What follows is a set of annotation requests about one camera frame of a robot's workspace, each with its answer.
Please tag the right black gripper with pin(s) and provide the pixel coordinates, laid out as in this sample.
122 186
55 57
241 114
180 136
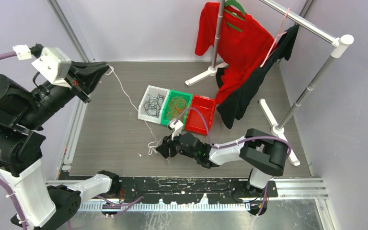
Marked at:
164 148

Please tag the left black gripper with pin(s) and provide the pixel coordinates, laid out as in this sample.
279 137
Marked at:
86 74

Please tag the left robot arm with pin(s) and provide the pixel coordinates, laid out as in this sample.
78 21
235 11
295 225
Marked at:
22 115

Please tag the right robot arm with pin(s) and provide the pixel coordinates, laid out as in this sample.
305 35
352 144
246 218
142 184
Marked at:
265 153

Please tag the red plastic bin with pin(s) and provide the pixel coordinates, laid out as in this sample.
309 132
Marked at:
200 123

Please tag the white plastic bin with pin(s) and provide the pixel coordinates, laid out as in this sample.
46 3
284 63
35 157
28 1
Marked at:
151 105

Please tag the green plastic bin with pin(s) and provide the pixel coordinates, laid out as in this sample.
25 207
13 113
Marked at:
175 103

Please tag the black t-shirt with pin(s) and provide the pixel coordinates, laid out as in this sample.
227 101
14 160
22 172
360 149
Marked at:
234 95

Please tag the red t-shirt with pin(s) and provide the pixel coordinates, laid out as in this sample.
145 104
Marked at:
242 44

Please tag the pink clothes hanger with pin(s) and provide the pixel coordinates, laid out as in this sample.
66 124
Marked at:
279 34

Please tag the green clothes hanger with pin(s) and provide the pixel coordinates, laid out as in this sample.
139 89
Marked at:
235 9

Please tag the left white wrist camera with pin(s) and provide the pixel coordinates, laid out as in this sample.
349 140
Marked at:
54 65

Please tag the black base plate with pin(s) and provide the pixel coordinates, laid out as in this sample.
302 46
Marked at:
168 190

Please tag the aluminium frame rail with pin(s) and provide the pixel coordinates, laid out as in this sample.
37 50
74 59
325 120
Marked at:
283 189

